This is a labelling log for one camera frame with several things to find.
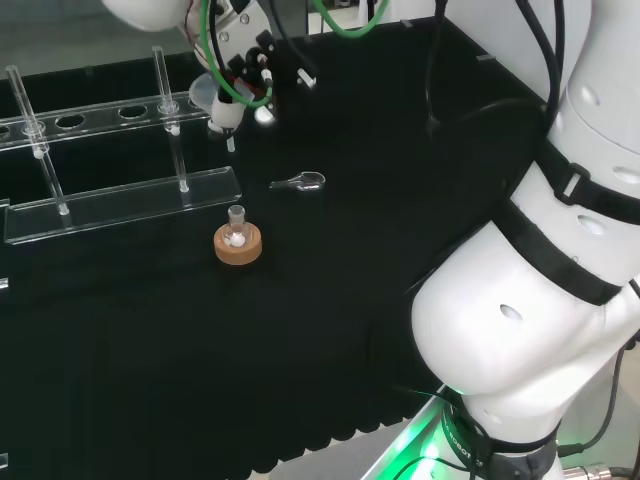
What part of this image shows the small round-bottom glass flask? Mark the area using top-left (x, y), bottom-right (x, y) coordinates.
top-left (223, 204), bottom-right (250, 249)

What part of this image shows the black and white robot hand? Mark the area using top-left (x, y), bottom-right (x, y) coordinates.
top-left (185, 0), bottom-right (321, 146)

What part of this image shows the cork ring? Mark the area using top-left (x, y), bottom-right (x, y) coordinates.
top-left (213, 223), bottom-right (264, 265)

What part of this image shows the black bench cloth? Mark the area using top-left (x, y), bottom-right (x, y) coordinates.
top-left (0, 14), bottom-right (554, 476)

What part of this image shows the clear plastic funnel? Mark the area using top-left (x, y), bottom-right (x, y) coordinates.
top-left (188, 74), bottom-right (236, 153)

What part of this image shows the black cable at arm base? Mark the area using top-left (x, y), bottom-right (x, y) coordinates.
top-left (556, 339), bottom-right (640, 457)

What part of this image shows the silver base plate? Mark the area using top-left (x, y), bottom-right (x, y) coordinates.
top-left (269, 387), bottom-right (451, 480)

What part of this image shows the clear glass weighing funnel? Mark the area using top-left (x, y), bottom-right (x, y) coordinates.
top-left (268, 169), bottom-right (328, 194)

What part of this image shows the green cable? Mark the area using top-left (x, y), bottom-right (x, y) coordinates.
top-left (312, 0), bottom-right (392, 39)
top-left (199, 0), bottom-right (275, 109)

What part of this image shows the clear acrylic rack edge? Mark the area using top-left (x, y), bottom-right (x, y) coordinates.
top-left (0, 197), bottom-right (11, 292)

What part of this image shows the clear acrylic funnel stand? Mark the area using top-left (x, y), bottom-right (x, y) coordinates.
top-left (0, 45), bottom-right (244, 246)

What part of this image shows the black cable bundle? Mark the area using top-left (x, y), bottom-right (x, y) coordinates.
top-left (514, 0), bottom-right (569, 119)

